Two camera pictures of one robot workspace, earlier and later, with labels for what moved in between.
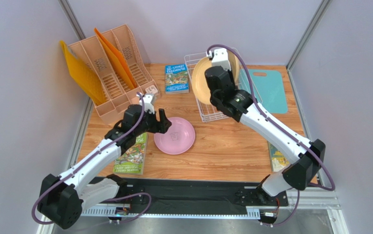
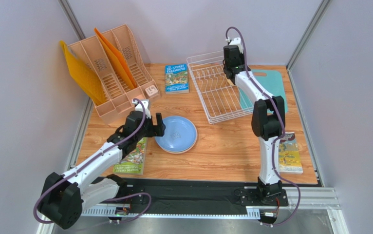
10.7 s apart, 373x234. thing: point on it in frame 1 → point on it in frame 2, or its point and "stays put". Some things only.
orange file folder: x=118 y=58 stays put
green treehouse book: x=131 y=161 stays put
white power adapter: x=151 y=89 stays put
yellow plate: x=199 y=82 → x=176 y=152
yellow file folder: x=88 y=77 stays put
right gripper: x=215 y=79 → x=231 y=73
